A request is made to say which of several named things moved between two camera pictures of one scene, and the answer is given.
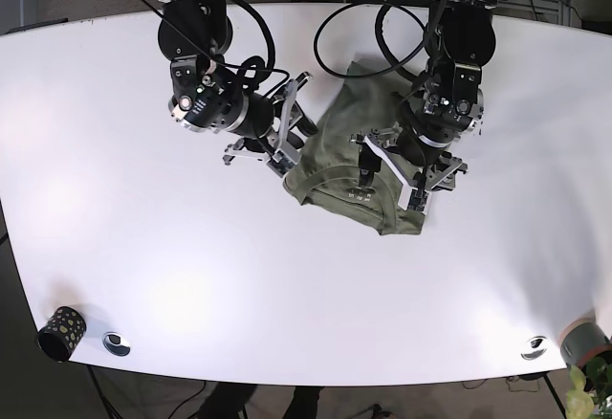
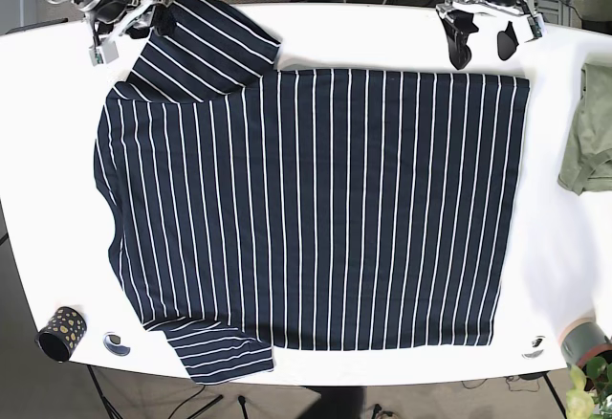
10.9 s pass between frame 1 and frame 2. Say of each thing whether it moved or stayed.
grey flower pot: stayed
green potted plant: stayed
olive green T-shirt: moved
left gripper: moved
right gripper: moved
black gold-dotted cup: stayed
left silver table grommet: stayed
